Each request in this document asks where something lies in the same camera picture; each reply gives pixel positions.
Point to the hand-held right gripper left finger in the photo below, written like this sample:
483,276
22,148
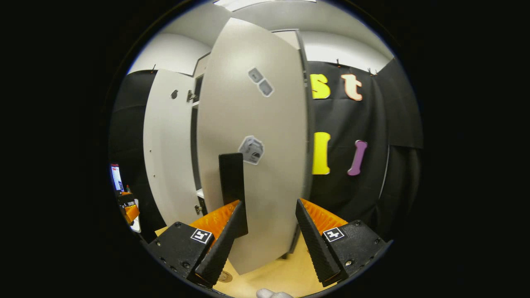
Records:
221,244

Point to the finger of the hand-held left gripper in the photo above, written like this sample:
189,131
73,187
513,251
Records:
131,213

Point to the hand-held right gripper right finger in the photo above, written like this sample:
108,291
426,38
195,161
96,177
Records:
314,240

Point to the round brown coaster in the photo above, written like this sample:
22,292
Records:
226,277

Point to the grey cabinet door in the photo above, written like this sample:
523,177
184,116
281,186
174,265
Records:
265,124
169,157

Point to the grey wooden cabinet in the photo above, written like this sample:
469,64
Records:
194,145

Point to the white side table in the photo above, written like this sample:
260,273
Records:
136,225

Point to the computer monitor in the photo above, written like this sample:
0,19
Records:
116,178

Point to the black backdrop cloth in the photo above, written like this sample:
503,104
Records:
372,186

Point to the large ceiling light panel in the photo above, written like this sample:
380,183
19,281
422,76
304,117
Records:
256,3

